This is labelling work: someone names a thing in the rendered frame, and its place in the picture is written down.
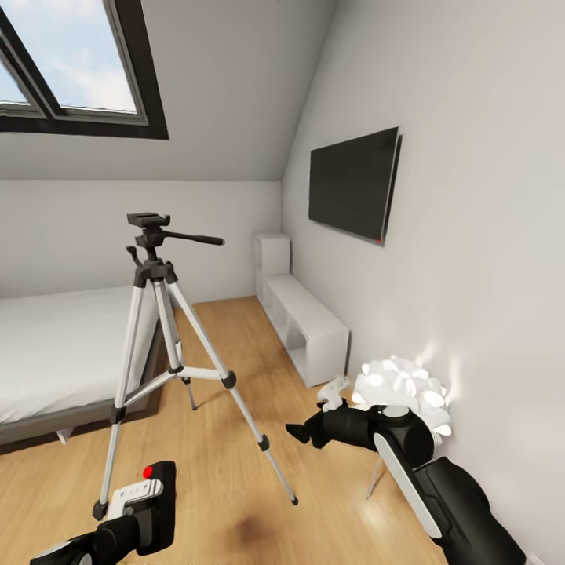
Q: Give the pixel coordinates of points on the wall mounted tv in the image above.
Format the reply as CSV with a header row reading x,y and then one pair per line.
x,y
350,183

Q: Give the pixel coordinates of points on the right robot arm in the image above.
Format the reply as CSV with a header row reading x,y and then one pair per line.
x,y
449,502

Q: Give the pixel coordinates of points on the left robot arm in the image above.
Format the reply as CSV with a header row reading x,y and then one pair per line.
x,y
121,532

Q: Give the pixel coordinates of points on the bookcase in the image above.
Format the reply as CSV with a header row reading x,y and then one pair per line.
x,y
314,338

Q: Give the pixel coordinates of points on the camera tripod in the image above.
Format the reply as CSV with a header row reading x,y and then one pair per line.
x,y
156,272

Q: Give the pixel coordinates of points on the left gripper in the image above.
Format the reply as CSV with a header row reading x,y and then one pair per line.
x,y
132,531

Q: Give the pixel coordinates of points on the digital camera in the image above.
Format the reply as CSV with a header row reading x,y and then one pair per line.
x,y
166,501

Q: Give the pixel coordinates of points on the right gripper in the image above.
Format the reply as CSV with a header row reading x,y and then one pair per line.
x,y
325,426

